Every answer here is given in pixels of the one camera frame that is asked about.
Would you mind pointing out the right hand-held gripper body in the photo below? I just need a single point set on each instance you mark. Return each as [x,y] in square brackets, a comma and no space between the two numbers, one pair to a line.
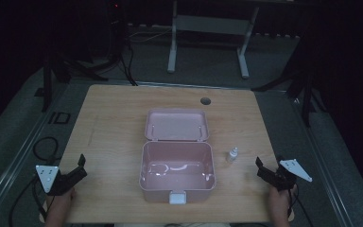
[284,177]

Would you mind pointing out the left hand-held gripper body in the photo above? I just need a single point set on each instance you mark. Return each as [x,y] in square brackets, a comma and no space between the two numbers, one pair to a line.
[54,181]

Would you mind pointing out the small clear dropper bottle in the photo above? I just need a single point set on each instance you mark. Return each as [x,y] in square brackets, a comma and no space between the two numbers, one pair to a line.
[232,155]

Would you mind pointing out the pink plastic box with lid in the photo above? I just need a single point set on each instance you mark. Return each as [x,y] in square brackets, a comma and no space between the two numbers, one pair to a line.
[177,157]

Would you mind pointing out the person's left hand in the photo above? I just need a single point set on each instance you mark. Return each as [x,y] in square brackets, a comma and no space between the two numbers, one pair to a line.
[63,196]

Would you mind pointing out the person's right hand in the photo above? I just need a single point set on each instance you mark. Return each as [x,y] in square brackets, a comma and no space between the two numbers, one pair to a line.
[280,198]

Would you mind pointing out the black tripod stand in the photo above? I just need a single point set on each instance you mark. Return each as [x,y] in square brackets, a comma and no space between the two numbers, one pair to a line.
[302,88]
[63,71]

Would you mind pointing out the black device with red light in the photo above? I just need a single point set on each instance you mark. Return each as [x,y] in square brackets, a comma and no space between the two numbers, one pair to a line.
[116,28]

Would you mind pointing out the white metal stand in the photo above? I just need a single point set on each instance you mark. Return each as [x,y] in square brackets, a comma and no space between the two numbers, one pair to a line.
[208,26]

